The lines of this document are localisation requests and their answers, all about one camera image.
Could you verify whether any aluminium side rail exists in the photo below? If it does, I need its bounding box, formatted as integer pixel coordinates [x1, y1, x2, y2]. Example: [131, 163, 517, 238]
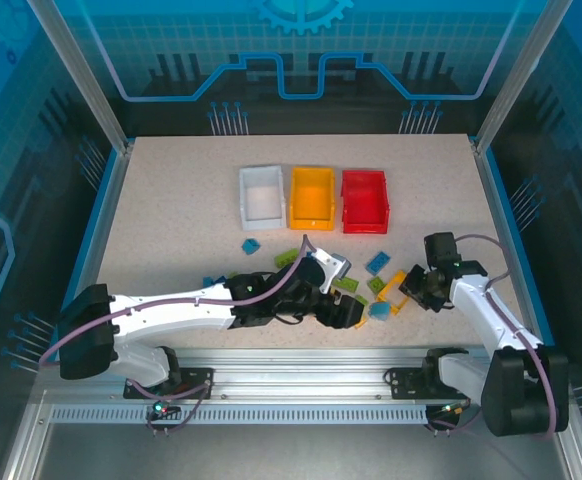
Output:
[63, 144, 135, 321]
[470, 139, 560, 351]

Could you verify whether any aluminium frame post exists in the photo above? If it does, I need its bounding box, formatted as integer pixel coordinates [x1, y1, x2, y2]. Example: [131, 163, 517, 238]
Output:
[25, 0, 135, 154]
[470, 0, 570, 154]

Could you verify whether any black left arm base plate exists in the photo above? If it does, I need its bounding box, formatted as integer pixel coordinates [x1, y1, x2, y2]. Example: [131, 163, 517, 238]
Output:
[122, 366, 216, 400]

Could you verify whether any white plastic bin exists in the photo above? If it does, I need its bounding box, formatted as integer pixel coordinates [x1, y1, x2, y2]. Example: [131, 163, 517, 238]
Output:
[238, 164, 288, 232]

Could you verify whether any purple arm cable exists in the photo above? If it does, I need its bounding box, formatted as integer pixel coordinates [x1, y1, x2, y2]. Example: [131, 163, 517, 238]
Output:
[38, 233, 322, 436]
[428, 233, 561, 441]

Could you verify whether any slotted grey cable duct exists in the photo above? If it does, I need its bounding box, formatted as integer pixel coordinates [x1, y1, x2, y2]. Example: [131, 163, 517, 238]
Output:
[49, 403, 435, 426]

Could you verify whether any blue lego plate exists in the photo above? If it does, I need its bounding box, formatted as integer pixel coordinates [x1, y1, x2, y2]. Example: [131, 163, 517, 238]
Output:
[365, 251, 392, 276]

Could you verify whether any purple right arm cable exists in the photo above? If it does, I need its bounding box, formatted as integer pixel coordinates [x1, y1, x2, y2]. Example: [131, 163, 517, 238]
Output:
[428, 233, 561, 441]

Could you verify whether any red plastic bin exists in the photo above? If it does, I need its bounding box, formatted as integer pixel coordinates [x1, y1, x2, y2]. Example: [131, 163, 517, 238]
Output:
[340, 169, 389, 235]

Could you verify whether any aluminium front rail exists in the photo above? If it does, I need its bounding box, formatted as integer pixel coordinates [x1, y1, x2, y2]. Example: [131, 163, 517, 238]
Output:
[30, 346, 575, 404]

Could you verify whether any yellow plastic bin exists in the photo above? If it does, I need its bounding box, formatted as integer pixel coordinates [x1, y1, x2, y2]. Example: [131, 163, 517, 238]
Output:
[289, 166, 337, 233]

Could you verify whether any connector with leds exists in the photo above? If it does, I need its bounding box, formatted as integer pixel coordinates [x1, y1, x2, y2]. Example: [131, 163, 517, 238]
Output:
[428, 402, 467, 421]
[148, 399, 182, 421]

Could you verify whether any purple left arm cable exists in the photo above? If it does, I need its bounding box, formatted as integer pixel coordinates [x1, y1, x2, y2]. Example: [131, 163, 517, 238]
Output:
[38, 233, 322, 436]

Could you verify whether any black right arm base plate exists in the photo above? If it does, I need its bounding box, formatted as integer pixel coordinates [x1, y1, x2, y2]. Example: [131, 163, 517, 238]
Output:
[387, 366, 477, 400]

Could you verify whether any right connector with LEDs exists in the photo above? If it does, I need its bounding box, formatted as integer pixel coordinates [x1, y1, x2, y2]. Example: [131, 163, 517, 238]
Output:
[428, 402, 467, 421]

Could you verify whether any left connector with LEDs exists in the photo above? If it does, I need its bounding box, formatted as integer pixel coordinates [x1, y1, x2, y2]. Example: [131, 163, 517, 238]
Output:
[148, 399, 182, 421]

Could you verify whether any yellow lego frame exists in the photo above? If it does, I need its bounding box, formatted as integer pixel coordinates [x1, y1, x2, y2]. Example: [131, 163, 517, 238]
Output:
[374, 269, 410, 317]

